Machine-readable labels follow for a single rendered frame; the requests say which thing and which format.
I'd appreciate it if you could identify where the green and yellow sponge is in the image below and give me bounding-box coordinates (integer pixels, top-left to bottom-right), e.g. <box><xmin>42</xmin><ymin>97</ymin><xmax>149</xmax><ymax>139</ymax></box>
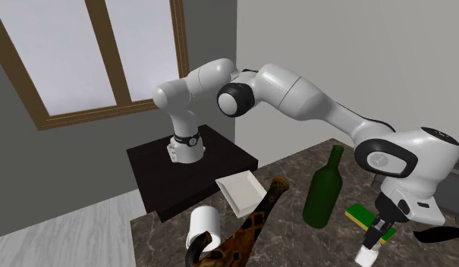
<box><xmin>344</xmin><ymin>202</ymin><xmax>398</xmax><ymax>245</ymax></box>

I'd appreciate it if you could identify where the black robot stand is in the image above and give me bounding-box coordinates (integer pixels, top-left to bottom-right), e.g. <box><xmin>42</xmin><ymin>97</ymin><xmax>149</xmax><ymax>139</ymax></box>
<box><xmin>126</xmin><ymin>124</ymin><xmax>259</xmax><ymax>223</ymax></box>

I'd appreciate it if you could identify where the small white container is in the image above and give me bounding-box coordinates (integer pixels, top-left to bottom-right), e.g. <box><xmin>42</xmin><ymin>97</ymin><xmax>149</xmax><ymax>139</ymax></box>
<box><xmin>354</xmin><ymin>242</ymin><xmax>381</xmax><ymax>267</ymax></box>

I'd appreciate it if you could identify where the white square plate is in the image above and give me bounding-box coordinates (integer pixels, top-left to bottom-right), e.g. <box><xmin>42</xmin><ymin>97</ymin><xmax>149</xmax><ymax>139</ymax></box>
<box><xmin>215</xmin><ymin>170</ymin><xmax>268</xmax><ymax>219</ymax></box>

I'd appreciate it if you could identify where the green glass bottle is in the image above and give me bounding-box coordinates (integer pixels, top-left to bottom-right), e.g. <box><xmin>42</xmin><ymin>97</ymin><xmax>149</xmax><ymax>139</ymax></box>
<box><xmin>301</xmin><ymin>144</ymin><xmax>345</xmax><ymax>230</ymax></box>

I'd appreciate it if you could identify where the white cup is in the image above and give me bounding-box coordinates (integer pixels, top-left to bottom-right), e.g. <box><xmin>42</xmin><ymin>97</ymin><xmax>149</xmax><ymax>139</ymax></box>
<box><xmin>185</xmin><ymin>205</ymin><xmax>222</xmax><ymax>253</ymax></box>

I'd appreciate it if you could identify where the brown framed window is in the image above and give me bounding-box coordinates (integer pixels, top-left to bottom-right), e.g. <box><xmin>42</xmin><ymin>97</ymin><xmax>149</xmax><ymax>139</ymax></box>
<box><xmin>0</xmin><ymin>0</ymin><xmax>190</xmax><ymax>131</ymax></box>

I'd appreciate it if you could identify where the brown patterned jug black handle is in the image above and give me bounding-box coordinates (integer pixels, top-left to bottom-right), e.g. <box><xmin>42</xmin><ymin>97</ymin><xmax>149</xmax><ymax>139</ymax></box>
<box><xmin>184</xmin><ymin>176</ymin><xmax>291</xmax><ymax>267</ymax></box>

